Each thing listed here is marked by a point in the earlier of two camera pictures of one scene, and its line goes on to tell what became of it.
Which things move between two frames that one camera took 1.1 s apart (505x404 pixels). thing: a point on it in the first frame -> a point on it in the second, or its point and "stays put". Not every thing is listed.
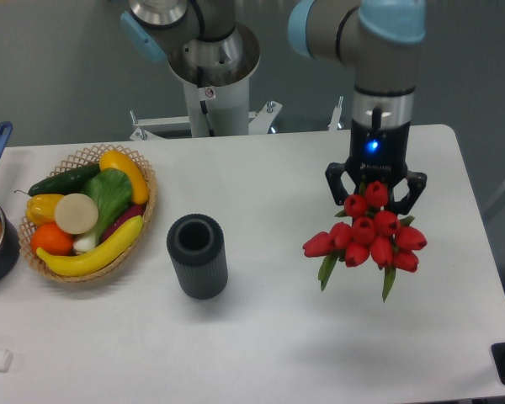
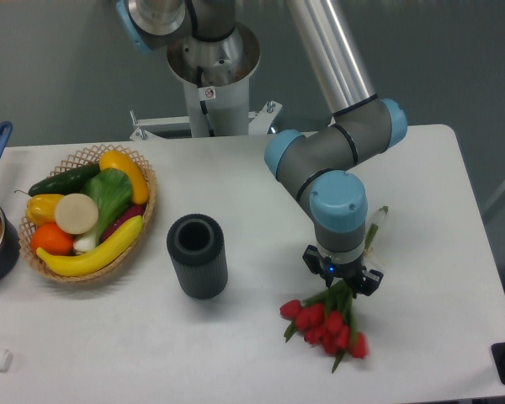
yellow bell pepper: [40, 209] stays put
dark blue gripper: [376, 156] -> [355, 274]
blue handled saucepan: [2, 241] stays put
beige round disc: [76, 214] stays put
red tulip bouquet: [372, 235] -> [327, 317]
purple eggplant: [131, 212] stays put
